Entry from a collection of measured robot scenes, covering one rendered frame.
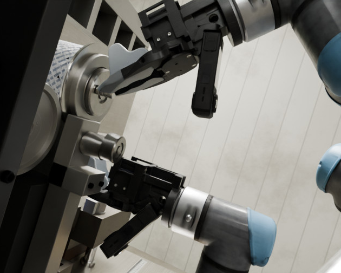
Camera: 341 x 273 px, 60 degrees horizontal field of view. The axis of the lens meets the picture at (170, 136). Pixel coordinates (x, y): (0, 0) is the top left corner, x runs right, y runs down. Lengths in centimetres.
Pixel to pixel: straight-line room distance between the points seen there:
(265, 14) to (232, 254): 32
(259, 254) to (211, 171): 249
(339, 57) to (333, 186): 39
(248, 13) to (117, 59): 18
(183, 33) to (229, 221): 27
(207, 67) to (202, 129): 258
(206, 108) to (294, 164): 253
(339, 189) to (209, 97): 40
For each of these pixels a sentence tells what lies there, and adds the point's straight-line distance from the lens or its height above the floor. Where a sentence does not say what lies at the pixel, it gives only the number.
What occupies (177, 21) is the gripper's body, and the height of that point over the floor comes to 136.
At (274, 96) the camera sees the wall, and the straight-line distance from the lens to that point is 296.
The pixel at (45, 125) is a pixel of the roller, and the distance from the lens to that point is 43.
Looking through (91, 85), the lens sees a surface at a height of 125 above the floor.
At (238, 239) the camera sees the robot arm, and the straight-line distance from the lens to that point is 46.
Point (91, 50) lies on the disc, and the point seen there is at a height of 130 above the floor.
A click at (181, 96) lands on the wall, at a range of 308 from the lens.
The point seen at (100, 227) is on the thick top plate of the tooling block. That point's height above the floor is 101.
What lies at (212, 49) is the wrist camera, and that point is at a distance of 41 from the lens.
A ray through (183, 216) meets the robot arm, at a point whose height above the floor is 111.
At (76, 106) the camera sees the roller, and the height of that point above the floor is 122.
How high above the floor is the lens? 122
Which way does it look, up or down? level
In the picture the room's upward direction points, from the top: 18 degrees clockwise
